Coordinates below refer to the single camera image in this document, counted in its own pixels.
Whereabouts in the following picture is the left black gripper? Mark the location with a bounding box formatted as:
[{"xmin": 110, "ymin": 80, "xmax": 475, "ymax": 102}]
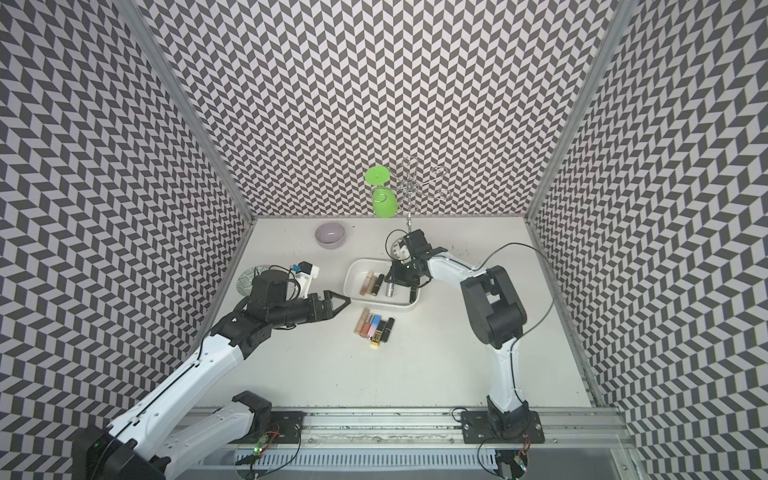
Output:
[{"xmin": 269, "ymin": 290, "xmax": 351, "ymax": 329}]

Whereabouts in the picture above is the white plastic storage box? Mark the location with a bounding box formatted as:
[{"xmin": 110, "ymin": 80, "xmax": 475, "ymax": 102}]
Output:
[{"xmin": 343, "ymin": 258, "xmax": 420, "ymax": 311}]

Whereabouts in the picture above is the beige tan lipstick tube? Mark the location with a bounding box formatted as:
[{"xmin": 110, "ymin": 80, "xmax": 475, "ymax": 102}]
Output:
[{"xmin": 354, "ymin": 308, "xmax": 370, "ymax": 336}]

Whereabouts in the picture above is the pink lip gloss tube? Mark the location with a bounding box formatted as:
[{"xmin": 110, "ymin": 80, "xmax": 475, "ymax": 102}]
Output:
[{"xmin": 360, "ymin": 270, "xmax": 374, "ymax": 296}]

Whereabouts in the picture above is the red brown lip gloss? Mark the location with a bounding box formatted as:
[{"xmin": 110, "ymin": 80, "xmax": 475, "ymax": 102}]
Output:
[{"xmin": 360, "ymin": 314, "xmax": 374, "ymax": 338}]

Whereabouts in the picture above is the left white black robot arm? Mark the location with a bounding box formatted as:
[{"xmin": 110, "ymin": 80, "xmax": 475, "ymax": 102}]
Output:
[{"xmin": 72, "ymin": 272, "xmax": 351, "ymax": 479}]

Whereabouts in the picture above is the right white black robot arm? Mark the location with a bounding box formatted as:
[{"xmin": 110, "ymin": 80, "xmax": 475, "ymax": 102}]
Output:
[{"xmin": 385, "ymin": 229, "xmax": 532, "ymax": 440}]

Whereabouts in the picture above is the blue pink gradient lipstick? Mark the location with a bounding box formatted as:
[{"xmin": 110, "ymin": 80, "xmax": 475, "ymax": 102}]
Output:
[{"xmin": 367, "ymin": 315, "xmax": 381, "ymax": 338}]

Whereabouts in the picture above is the black gold square lipstick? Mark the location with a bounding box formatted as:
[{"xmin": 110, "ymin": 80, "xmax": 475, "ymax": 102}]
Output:
[{"xmin": 370, "ymin": 320, "xmax": 387, "ymax": 348}]

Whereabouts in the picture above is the black round lipstick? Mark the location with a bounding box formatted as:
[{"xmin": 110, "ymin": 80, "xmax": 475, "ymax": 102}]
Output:
[{"xmin": 381, "ymin": 317, "xmax": 395, "ymax": 343}]

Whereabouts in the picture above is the grey purple bowl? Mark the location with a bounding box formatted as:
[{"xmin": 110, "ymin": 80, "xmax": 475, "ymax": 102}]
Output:
[{"xmin": 314, "ymin": 222, "xmax": 346, "ymax": 250}]

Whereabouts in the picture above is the green plastic cup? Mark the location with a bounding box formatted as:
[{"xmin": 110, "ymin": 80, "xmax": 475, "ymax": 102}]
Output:
[{"xmin": 364, "ymin": 165, "xmax": 399, "ymax": 218}]

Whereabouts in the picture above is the chrome metal stand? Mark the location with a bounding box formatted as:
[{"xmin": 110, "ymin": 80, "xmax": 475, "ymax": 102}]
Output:
[{"xmin": 396, "ymin": 156, "xmax": 448, "ymax": 233}]

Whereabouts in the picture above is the green patterned small bowl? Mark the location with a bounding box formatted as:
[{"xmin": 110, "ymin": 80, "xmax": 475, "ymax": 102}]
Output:
[{"xmin": 235, "ymin": 265, "xmax": 269, "ymax": 297}]

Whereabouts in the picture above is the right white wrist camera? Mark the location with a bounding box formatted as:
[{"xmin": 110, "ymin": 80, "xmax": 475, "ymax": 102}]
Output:
[{"xmin": 390, "ymin": 237, "xmax": 412, "ymax": 263}]

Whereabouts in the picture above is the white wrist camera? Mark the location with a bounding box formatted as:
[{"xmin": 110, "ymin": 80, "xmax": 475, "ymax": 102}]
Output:
[
  {"xmin": 291, "ymin": 261, "xmax": 319, "ymax": 298},
  {"xmin": 390, "ymin": 237, "xmax": 412, "ymax": 263}
]

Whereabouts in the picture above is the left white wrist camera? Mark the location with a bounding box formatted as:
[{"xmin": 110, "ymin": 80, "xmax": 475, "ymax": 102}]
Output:
[{"xmin": 291, "ymin": 261, "xmax": 319, "ymax": 298}]

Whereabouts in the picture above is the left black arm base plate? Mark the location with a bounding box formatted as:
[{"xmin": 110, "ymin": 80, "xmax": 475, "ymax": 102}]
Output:
[{"xmin": 236, "ymin": 410, "xmax": 306, "ymax": 445}]

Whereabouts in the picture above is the aluminium front rail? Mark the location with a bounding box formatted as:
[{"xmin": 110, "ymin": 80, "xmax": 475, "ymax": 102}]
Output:
[{"xmin": 128, "ymin": 407, "xmax": 637, "ymax": 451}]

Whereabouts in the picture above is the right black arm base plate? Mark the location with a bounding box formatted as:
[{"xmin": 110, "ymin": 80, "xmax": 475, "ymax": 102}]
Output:
[{"xmin": 459, "ymin": 411, "xmax": 546, "ymax": 445}]

